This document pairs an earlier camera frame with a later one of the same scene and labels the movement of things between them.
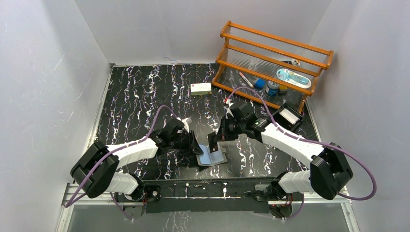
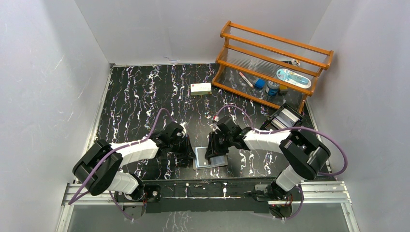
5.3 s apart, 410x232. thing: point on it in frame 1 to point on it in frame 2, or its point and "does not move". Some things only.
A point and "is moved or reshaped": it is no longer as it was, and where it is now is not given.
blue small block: x=260 y=83 does not move
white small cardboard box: x=200 y=89 does not move
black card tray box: x=287 y=117 does not move
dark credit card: x=213 y=145 is moved or reshaped
